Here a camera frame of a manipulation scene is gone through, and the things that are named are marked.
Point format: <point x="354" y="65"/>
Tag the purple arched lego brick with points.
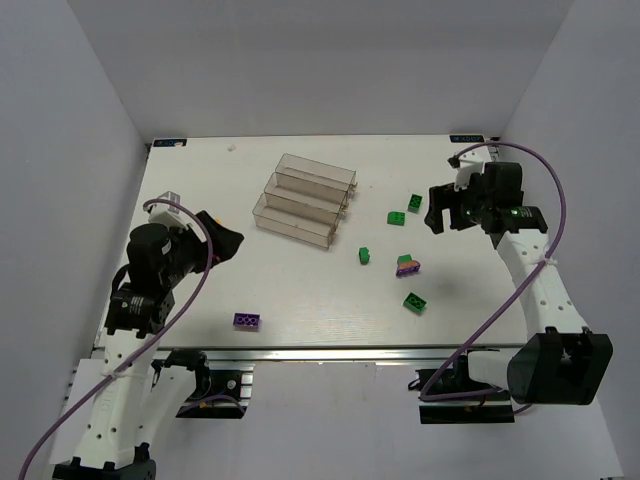
<point x="407" y="268"/>

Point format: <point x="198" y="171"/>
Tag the blue label right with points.
<point x="466" y="138"/>

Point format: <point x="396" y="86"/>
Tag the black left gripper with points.
<point x="201" y="245"/>

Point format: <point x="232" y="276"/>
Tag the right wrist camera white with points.
<point x="465" y="165"/>

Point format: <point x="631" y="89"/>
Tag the blue label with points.
<point x="466" y="138"/>
<point x="169" y="143"/>

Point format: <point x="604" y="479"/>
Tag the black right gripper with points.
<point x="455" y="201"/>

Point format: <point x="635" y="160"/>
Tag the clear container far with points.
<point x="328" y="175"/>

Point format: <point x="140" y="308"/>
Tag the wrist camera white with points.
<point x="167" y="215"/>
<point x="465" y="165"/>

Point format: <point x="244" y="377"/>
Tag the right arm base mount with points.
<point x="456" y="400"/>

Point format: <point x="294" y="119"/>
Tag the clear container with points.
<point x="328" y="175"/>
<point x="304" y="218"/>
<point x="327" y="195"/>

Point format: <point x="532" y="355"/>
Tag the green rounded lego brick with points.
<point x="364" y="255"/>

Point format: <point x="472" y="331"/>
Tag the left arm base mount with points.
<point x="217" y="393"/>

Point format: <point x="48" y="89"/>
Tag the aluminium table front rail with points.
<point x="319" y="354"/>

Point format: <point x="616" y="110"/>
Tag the clear container middle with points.
<point x="327" y="195"/>

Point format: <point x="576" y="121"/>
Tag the clear container near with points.
<point x="304" y="218"/>

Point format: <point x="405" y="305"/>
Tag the green lego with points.
<point x="404" y="258"/>

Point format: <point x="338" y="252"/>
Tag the purple flat lego brick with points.
<point x="246" y="321"/>

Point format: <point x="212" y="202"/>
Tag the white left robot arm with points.
<point x="138" y="398"/>

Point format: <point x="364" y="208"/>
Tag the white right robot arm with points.
<point x="563" y="361"/>

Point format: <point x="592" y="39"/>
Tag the blue label left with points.
<point x="169" y="143"/>

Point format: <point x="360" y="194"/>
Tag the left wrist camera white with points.
<point x="167" y="215"/>

